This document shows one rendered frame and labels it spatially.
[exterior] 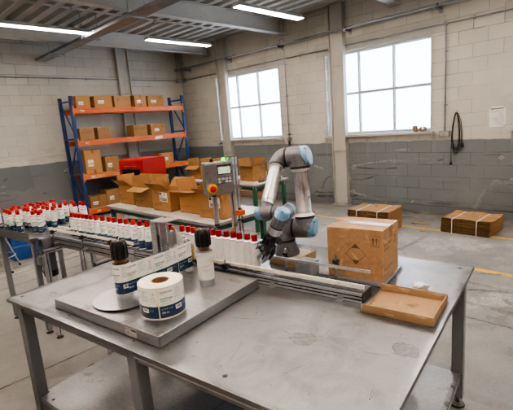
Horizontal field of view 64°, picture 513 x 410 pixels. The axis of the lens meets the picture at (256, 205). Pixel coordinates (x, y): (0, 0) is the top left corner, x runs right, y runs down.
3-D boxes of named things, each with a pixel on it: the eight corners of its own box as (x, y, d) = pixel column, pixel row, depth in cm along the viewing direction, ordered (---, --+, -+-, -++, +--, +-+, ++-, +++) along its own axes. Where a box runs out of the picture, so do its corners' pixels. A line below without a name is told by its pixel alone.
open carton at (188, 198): (168, 214, 449) (164, 181, 441) (205, 204, 486) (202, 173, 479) (194, 218, 418) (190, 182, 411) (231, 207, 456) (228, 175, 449)
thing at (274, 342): (6, 302, 228) (6, 298, 227) (195, 233, 345) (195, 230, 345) (376, 460, 104) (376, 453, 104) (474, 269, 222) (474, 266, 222)
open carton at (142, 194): (125, 208, 504) (121, 178, 497) (155, 201, 537) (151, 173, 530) (144, 210, 480) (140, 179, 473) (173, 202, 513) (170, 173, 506)
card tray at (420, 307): (361, 311, 180) (360, 303, 179) (381, 290, 200) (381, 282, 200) (433, 327, 162) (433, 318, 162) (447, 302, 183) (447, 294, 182)
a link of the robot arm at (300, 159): (298, 236, 252) (289, 146, 247) (321, 235, 245) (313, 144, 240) (291, 240, 241) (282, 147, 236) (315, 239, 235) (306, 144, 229)
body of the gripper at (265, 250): (254, 249, 217) (262, 231, 211) (264, 245, 224) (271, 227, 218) (265, 258, 214) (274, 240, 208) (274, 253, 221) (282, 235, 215)
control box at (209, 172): (203, 194, 246) (200, 162, 242) (230, 190, 251) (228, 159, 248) (207, 196, 237) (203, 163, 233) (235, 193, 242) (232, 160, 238)
